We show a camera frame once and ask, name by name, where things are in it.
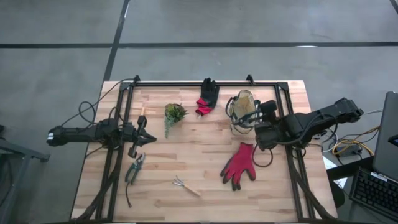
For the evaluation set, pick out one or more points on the potted succulent plant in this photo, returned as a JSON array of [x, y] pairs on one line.
[[174, 113]]

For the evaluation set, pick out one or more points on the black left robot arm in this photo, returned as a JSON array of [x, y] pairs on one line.
[[77, 133]]

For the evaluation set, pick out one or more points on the black glove red cuff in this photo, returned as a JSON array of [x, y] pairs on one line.
[[210, 93]]

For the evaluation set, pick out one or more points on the beige green gardening bag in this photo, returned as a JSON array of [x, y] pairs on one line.
[[244, 102]]

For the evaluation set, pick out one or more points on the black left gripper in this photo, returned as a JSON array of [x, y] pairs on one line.
[[134, 133]]

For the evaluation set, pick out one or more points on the black aluminium rig frame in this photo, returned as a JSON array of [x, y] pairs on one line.
[[202, 84]]

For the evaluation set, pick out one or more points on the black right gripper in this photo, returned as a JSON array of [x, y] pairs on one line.
[[266, 133]]

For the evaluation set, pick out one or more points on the grey metal stand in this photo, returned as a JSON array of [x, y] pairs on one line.
[[18, 152]]

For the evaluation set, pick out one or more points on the green pruning shears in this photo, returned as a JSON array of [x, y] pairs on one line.
[[134, 171]]

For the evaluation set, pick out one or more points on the red glove black fingertips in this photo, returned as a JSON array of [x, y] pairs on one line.
[[239, 165]]

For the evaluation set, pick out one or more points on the black keyboard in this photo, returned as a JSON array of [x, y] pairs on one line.
[[373, 193]]

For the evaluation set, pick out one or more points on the grey power box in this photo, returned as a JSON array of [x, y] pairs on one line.
[[349, 151]]

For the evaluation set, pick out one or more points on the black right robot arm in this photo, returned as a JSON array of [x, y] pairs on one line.
[[326, 115]]

